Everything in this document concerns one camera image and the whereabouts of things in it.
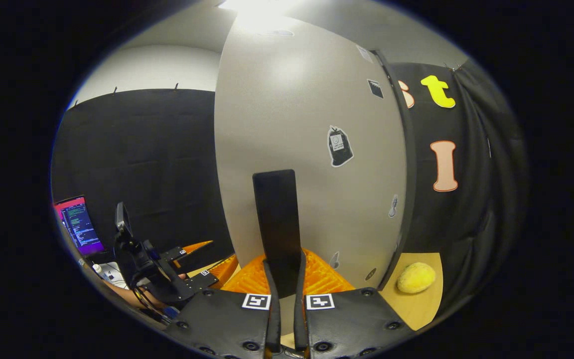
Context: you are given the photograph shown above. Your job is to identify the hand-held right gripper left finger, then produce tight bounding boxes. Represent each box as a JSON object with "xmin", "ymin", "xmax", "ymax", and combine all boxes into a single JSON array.
[{"xmin": 165, "ymin": 254, "xmax": 281, "ymax": 359}]

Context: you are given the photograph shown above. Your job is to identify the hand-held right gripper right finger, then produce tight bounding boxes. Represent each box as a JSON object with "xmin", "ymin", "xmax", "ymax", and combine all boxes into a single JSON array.
[{"xmin": 293, "ymin": 248, "xmax": 415, "ymax": 359}]

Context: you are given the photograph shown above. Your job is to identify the grey cabinet door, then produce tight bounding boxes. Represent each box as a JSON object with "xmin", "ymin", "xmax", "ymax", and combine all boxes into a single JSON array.
[{"xmin": 214, "ymin": 11, "xmax": 408, "ymax": 300}]

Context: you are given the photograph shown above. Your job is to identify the black cabinet door handle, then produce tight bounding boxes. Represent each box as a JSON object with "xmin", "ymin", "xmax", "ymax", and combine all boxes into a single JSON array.
[{"xmin": 253, "ymin": 170, "xmax": 301, "ymax": 299}]

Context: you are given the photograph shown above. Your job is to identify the black backdrop cloth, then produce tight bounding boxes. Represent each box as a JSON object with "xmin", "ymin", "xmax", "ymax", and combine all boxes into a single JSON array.
[{"xmin": 50, "ymin": 62, "xmax": 529, "ymax": 320}]

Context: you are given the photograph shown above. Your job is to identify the laptop screen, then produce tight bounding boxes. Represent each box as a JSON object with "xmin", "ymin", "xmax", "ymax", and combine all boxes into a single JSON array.
[{"xmin": 54, "ymin": 196, "xmax": 106, "ymax": 257}]

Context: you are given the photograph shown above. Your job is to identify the large ceiling light panel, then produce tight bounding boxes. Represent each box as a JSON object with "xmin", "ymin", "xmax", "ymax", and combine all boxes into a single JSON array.
[{"xmin": 217, "ymin": 0, "xmax": 312, "ymax": 12}]

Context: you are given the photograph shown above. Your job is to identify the black cable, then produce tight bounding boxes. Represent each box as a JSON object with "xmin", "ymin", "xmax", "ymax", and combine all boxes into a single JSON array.
[{"xmin": 133, "ymin": 284, "xmax": 169, "ymax": 321}]

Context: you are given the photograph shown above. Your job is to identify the yellow round sponge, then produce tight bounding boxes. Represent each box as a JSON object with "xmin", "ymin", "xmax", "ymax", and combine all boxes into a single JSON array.
[{"xmin": 397, "ymin": 262, "xmax": 437, "ymax": 294}]

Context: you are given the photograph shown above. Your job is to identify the small white object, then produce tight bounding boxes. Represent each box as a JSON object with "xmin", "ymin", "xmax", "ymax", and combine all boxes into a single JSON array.
[{"xmin": 91, "ymin": 262, "xmax": 129, "ymax": 291}]

